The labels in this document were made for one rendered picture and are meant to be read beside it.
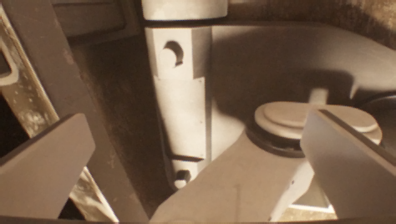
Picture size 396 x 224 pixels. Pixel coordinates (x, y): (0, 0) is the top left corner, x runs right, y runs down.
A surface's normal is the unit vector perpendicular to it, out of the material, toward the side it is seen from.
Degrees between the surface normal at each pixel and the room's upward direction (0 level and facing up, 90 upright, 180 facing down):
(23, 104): 0
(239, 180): 90
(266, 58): 0
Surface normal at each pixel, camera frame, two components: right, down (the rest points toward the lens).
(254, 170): -0.03, -0.87
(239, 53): -0.22, 0.48
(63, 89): 0.96, -0.06
